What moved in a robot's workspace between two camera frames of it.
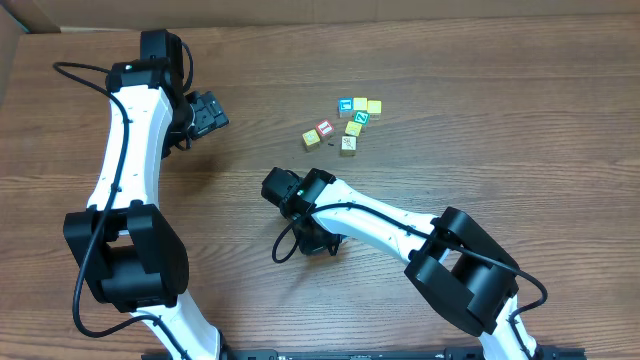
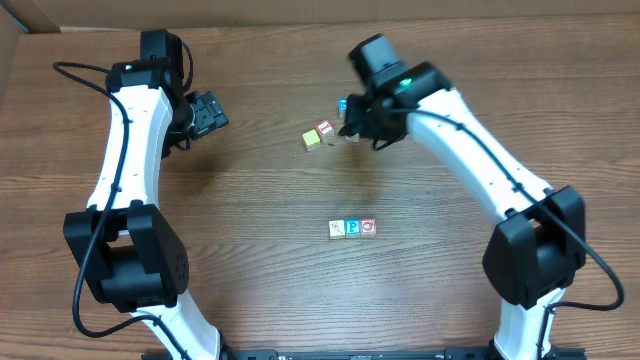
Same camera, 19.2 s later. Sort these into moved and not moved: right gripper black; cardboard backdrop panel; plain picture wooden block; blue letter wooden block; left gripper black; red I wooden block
Moved: right gripper black; plain picture wooden block
Not moved: cardboard backdrop panel; red I wooden block; blue letter wooden block; left gripper black
